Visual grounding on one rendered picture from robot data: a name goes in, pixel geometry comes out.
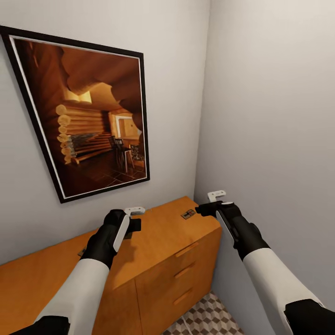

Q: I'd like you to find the mousetrap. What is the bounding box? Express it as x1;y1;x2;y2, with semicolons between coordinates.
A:
123;232;133;239
77;246;87;257
181;209;197;220

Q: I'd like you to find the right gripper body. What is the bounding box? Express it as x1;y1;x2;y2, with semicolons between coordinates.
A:
199;201;223;217

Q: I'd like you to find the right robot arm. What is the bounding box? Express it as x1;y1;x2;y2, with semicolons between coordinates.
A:
195;191;335;335

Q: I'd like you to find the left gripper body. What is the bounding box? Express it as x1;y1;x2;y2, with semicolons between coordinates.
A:
126;218;141;233

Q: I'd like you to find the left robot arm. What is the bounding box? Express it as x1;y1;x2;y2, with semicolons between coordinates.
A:
9;207;145;335

